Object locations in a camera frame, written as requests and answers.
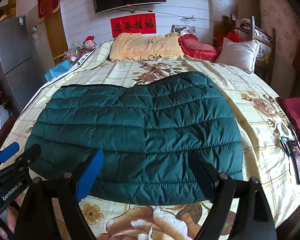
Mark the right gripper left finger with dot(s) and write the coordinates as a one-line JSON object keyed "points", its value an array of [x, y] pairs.
{"points": [[37, 219]]}

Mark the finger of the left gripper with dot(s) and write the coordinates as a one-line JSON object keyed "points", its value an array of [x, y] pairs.
{"points": [[9, 151], [29, 155]]}

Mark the dark green puffer jacket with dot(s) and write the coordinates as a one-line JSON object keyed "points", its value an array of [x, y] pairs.
{"points": [[146, 133]]}

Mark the person's left hand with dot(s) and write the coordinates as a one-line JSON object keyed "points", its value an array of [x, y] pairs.
{"points": [[8, 221]]}

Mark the smartphone with lit screen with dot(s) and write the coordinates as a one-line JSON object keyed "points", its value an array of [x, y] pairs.
{"points": [[295, 155]]}

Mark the grey refrigerator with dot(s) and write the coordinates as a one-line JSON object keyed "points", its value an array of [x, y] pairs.
{"points": [[25, 58]]}

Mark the floral cream bed quilt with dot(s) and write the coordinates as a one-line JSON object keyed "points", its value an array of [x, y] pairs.
{"points": [[261, 124]]}

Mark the dark red velvet blanket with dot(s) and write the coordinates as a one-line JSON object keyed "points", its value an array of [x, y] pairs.
{"points": [[298, 122]]}

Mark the plush doll with red hat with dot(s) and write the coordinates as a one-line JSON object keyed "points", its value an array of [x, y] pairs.
{"points": [[89, 44]]}

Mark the yellow ruffled pillow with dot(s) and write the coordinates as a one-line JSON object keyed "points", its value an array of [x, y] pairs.
{"points": [[138, 47]]}

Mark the white satin pillow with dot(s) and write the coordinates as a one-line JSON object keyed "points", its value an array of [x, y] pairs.
{"points": [[239, 54]]}

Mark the wooden chair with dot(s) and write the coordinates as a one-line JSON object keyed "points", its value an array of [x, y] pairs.
{"points": [[264, 64]]}

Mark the red banner with characters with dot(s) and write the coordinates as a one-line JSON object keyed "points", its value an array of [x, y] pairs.
{"points": [[134, 24]]}

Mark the red ruffled heart pillow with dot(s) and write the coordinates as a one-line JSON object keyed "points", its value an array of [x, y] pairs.
{"points": [[193, 48]]}

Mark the framed photo on headboard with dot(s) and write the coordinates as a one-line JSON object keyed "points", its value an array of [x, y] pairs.
{"points": [[183, 29]]}

